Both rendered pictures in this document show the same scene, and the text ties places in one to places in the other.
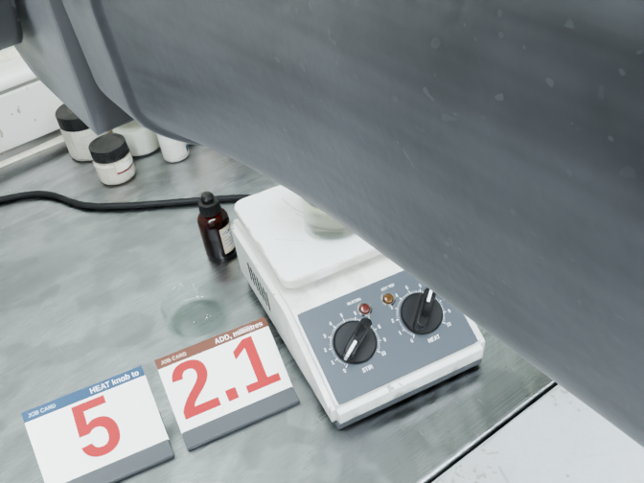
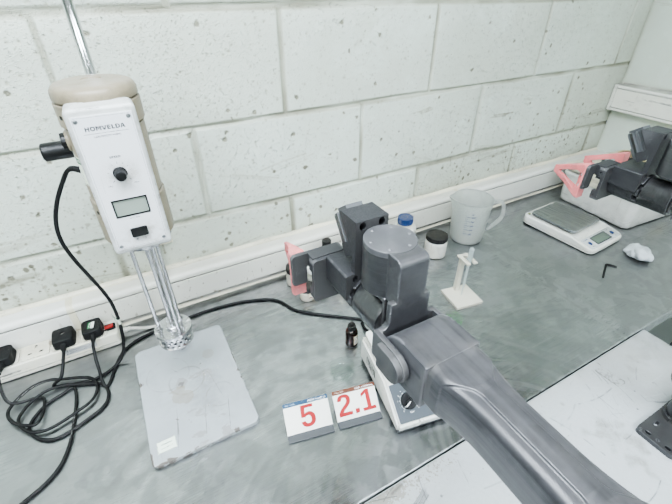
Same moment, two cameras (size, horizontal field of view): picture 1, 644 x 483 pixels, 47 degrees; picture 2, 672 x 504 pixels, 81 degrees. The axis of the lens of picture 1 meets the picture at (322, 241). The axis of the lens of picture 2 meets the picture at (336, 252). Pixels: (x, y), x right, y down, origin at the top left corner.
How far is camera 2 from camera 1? 31 cm
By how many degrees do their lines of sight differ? 5
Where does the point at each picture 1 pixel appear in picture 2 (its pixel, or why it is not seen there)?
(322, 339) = (397, 397)
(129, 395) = (321, 404)
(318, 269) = not seen: hidden behind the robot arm
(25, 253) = (271, 328)
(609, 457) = not seen: hidden behind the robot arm
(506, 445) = (461, 451)
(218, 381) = (353, 404)
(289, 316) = (385, 385)
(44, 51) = (408, 385)
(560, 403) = not seen: hidden behind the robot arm
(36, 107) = (277, 261)
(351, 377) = (406, 414)
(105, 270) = (304, 343)
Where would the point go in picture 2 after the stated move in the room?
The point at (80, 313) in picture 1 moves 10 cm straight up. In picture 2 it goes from (295, 361) to (292, 330)
